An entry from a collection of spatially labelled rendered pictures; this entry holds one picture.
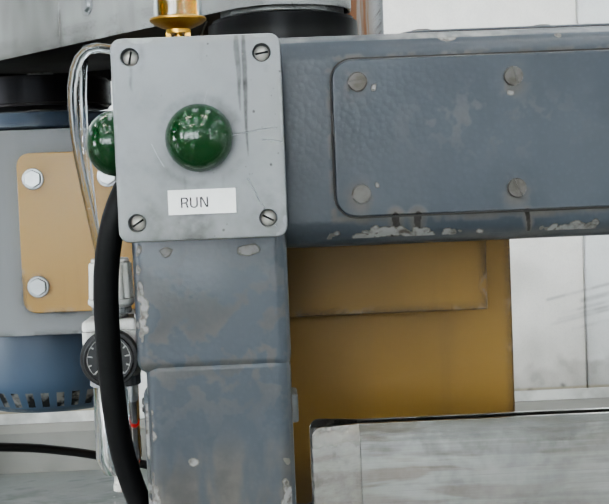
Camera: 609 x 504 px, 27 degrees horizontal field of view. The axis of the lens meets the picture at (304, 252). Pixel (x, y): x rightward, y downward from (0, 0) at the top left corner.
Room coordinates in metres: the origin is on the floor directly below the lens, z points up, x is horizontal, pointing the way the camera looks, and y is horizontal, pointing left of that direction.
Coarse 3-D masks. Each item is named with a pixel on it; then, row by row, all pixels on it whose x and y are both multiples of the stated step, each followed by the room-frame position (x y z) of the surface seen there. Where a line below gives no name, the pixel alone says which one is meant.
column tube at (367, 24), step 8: (352, 0) 1.10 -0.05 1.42; (360, 0) 1.10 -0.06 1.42; (368, 0) 1.10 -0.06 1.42; (376, 0) 1.10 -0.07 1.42; (352, 8) 1.10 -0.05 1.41; (360, 8) 1.10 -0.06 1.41; (368, 8) 1.10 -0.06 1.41; (376, 8) 1.10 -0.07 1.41; (352, 16) 1.10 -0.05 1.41; (360, 16) 1.10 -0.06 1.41; (368, 16) 1.10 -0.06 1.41; (376, 16) 1.10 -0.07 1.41; (360, 24) 1.10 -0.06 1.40; (368, 24) 1.10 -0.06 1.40; (376, 24) 1.10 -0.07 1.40; (360, 32) 1.10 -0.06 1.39; (368, 32) 1.10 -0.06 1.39; (376, 32) 1.10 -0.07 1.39
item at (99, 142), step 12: (96, 120) 0.57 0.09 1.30; (108, 120) 0.57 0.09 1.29; (96, 132) 0.56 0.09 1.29; (108, 132) 0.56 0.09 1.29; (96, 144) 0.56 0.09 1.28; (108, 144) 0.56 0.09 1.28; (96, 156) 0.57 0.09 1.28; (108, 156) 0.56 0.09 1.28; (96, 168) 0.57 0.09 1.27; (108, 168) 0.57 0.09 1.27
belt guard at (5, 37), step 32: (0, 0) 0.95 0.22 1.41; (32, 0) 0.91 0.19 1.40; (64, 0) 0.88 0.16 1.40; (96, 0) 0.84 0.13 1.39; (128, 0) 0.81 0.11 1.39; (224, 0) 0.74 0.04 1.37; (256, 0) 0.72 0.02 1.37; (288, 0) 0.72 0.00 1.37; (320, 0) 0.73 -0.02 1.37; (0, 32) 0.95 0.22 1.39; (32, 32) 0.91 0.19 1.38; (64, 32) 0.88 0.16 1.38; (96, 32) 0.85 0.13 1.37; (128, 32) 0.82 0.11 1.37; (160, 32) 0.91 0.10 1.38; (192, 32) 0.91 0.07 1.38; (0, 64) 1.08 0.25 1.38; (32, 64) 1.09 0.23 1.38; (64, 64) 1.10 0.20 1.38; (96, 64) 1.11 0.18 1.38
